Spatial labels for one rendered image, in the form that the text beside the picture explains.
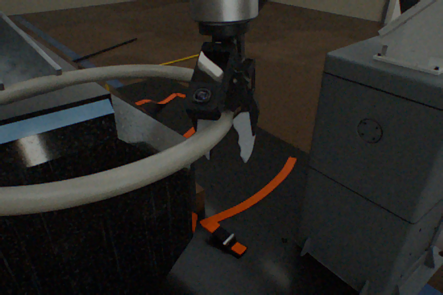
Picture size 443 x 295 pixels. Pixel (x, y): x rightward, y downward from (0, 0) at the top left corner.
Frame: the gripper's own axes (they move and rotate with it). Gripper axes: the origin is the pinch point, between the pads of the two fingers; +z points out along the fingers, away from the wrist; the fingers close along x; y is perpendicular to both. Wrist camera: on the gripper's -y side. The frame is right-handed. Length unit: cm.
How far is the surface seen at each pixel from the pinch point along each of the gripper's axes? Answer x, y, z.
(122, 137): 32.5, 23.1, 11.3
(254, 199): 10, 94, 80
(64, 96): 47, 24, 1
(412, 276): -56, 66, 86
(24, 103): 53, 18, 1
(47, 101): 49, 20, 2
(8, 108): 55, 15, 2
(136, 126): 32.1, 29.6, 11.2
